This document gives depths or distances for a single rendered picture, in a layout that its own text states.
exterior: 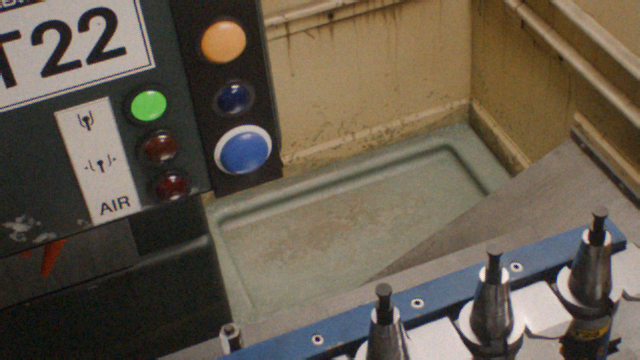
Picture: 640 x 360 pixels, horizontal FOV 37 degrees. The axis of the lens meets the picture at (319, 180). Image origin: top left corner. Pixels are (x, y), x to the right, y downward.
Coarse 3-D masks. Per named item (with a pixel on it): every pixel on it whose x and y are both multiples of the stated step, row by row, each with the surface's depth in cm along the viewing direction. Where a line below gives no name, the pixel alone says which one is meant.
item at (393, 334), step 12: (372, 312) 87; (396, 312) 87; (372, 324) 87; (384, 324) 86; (396, 324) 86; (372, 336) 87; (384, 336) 86; (396, 336) 87; (372, 348) 88; (384, 348) 87; (396, 348) 88; (408, 348) 89
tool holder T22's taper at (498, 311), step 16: (480, 272) 89; (480, 288) 89; (496, 288) 88; (480, 304) 90; (496, 304) 89; (512, 304) 91; (480, 320) 91; (496, 320) 90; (512, 320) 92; (480, 336) 92; (496, 336) 92
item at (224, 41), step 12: (216, 24) 52; (228, 24) 52; (204, 36) 52; (216, 36) 52; (228, 36) 52; (240, 36) 52; (204, 48) 52; (216, 48) 52; (228, 48) 53; (240, 48) 53; (216, 60) 53; (228, 60) 53
